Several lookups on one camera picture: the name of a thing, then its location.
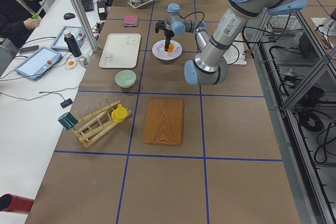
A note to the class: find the black water bottle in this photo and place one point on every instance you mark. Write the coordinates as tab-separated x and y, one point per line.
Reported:
71	43

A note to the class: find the white round plate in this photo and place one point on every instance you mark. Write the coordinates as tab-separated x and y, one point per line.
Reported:
173	52

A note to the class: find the blue teach pendant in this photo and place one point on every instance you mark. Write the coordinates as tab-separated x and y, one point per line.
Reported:
74	33
38	63

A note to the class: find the wooden dish rack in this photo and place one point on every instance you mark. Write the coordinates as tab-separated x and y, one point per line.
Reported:
95	125

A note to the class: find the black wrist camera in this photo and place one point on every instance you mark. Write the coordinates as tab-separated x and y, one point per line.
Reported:
160	25

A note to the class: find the blue teach pendant near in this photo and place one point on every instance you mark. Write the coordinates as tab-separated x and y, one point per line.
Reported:
38	63

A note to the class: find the dark green mug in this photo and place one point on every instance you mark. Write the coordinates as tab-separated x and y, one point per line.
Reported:
68	121

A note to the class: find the aluminium frame post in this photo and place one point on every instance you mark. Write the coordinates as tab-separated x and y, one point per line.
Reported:
81	14

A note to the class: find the small metal cup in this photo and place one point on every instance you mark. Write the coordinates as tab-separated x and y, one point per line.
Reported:
83	61

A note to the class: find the red cylinder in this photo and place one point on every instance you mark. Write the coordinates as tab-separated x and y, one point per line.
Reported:
16	204

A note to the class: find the blue teach pendant far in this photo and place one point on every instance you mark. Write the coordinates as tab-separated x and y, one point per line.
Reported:
74	33

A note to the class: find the black smartphone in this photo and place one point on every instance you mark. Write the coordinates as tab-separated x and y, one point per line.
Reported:
29	49

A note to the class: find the pink cleaning cloth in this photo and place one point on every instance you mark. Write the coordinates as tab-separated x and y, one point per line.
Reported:
130	20

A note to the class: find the brown wooden cutting board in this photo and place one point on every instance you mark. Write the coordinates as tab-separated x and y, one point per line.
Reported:
164	122

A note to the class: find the cream bear print tray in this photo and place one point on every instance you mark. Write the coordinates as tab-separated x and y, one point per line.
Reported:
120	51

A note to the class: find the grey cleaning cloth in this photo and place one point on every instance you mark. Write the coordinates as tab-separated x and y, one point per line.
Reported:
130	25

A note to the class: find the seated person in black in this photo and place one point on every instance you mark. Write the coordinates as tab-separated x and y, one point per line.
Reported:
17	22

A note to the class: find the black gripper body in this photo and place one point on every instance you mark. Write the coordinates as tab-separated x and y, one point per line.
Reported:
168	33

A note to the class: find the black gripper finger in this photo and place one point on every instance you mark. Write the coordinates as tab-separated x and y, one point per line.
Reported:
167	42

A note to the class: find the black computer mouse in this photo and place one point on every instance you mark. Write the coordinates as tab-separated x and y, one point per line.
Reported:
68	16

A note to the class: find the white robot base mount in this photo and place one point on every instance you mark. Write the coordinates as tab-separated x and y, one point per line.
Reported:
235	54

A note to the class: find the fried egg toy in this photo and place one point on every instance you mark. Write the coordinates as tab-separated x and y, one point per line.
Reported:
71	64

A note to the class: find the small black puck device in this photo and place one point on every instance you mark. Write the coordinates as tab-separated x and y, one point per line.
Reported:
66	103

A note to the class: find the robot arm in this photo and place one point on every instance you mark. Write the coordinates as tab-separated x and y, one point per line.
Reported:
209	67

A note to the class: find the yellow plastic mug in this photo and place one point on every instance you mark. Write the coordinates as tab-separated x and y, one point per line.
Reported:
119	114

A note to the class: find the green ceramic bowl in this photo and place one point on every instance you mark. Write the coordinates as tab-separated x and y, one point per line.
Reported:
125	78

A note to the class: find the orange fruit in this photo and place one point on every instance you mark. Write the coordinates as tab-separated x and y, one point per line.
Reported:
170	48

